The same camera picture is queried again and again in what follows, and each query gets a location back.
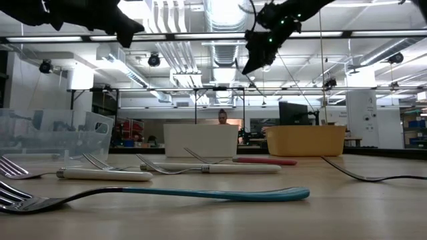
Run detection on round black ceiling spotlight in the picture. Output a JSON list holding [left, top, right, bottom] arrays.
[[39, 59, 54, 75], [388, 52, 405, 65], [147, 52, 161, 68]]

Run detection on white cabinet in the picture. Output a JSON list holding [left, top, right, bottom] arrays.
[[346, 89, 378, 148]]

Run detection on black workbench frame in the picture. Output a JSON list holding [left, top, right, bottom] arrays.
[[66, 85, 427, 126]]

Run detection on thin hanging cable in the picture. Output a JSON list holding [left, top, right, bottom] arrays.
[[317, 9, 328, 116]]

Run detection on orange plastic bin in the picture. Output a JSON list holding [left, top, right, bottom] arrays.
[[266, 125, 347, 157]]

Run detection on white plastic bin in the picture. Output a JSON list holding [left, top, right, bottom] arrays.
[[163, 123, 240, 158]]

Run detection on clear plastic bin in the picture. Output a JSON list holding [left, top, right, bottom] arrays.
[[0, 108, 115, 161]]

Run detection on white-handled metal fork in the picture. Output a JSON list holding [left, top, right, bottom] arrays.
[[82, 152, 214, 171], [135, 154, 283, 175], [0, 156, 154, 183]]

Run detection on blue-handled metal fork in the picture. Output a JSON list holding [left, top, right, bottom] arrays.
[[321, 155, 427, 183], [0, 181, 311, 215]]

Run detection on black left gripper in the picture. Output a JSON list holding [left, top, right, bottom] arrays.
[[46, 0, 146, 49]]

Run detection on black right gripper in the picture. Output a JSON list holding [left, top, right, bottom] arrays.
[[242, 3, 303, 76]]

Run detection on pink-handled metal fork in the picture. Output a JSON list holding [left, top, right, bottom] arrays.
[[184, 147, 298, 167]]

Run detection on shelf with blue bins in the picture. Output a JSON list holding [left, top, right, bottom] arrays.
[[400, 108, 427, 150]]

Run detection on silver ventilation duct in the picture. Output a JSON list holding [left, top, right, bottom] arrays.
[[203, 0, 251, 67]]

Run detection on black bar with light strips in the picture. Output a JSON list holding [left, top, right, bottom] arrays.
[[0, 30, 427, 43]]

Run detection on black computer monitor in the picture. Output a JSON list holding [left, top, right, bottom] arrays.
[[278, 101, 320, 127]]

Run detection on red storage boxes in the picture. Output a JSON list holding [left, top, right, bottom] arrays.
[[115, 118, 146, 147]]

